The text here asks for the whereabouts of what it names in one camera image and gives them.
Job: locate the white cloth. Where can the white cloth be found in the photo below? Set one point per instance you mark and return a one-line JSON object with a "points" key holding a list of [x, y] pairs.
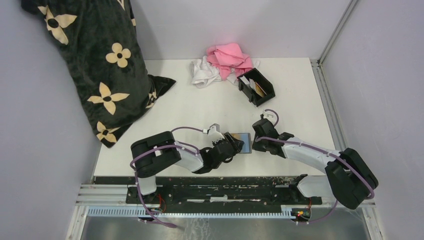
{"points": [[203, 74]]}

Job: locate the white cards in box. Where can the white cards in box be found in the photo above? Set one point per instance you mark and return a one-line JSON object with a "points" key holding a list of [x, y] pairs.
{"points": [[249, 83]]}

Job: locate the black floral blanket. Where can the black floral blanket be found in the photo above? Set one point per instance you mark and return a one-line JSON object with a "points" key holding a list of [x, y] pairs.
{"points": [[98, 41]]}

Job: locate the aluminium rail frame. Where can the aluminium rail frame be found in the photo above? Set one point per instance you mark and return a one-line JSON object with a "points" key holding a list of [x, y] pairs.
{"points": [[109, 212]]}

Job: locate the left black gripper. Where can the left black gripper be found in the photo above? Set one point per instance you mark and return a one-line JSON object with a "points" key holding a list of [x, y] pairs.
{"points": [[236, 145]]}

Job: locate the corner aluminium post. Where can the corner aluminium post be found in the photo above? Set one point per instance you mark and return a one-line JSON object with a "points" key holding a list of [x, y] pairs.
{"points": [[318, 69]]}

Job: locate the black plastic card box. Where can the black plastic card box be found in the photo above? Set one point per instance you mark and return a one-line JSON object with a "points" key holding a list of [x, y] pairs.
{"points": [[266, 85]]}

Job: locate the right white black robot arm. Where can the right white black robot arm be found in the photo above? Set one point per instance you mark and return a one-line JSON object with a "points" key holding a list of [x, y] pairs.
{"points": [[345, 175]]}

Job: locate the grey leather card holder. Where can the grey leather card holder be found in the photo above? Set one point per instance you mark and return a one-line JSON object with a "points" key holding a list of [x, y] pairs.
{"points": [[247, 143]]}

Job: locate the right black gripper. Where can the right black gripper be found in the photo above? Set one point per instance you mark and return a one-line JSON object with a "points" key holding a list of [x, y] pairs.
{"points": [[255, 145]]}

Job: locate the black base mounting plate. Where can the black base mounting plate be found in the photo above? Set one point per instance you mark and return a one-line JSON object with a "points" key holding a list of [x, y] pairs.
{"points": [[221, 195]]}

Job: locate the gold card in box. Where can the gold card in box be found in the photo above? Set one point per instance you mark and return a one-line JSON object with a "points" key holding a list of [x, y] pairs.
{"points": [[258, 89]]}

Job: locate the pink cloth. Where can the pink cloth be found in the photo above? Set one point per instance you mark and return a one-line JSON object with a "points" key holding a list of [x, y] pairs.
{"points": [[229, 57]]}

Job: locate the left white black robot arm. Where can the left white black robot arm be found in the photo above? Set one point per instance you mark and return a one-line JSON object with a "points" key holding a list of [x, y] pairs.
{"points": [[156, 153]]}

